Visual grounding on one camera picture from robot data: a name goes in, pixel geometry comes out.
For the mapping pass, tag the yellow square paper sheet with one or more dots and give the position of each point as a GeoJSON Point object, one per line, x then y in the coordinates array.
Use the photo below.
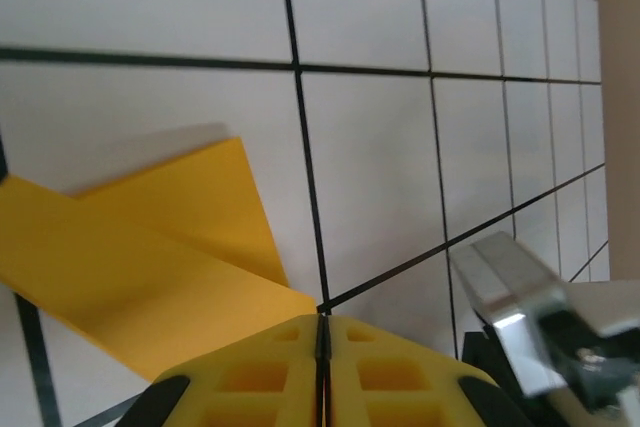
{"type": "Point", "coordinates": [150, 267]}

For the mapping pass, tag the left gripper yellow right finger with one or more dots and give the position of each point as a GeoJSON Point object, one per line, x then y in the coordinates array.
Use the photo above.
{"type": "Point", "coordinates": [400, 382]}

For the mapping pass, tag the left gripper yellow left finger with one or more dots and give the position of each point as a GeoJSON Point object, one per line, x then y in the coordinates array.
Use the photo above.
{"type": "Point", "coordinates": [240, 382]}

